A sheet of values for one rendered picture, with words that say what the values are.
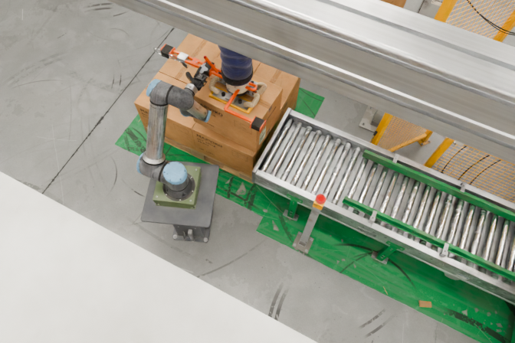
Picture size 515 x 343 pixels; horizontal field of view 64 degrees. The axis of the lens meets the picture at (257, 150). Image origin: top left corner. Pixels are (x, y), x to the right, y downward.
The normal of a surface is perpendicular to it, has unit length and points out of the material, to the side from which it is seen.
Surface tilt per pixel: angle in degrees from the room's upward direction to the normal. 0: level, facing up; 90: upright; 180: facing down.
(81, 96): 0
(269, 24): 90
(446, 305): 0
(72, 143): 0
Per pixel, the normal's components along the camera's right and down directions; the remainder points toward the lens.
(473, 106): -0.45, 0.78
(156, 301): 0.02, -0.48
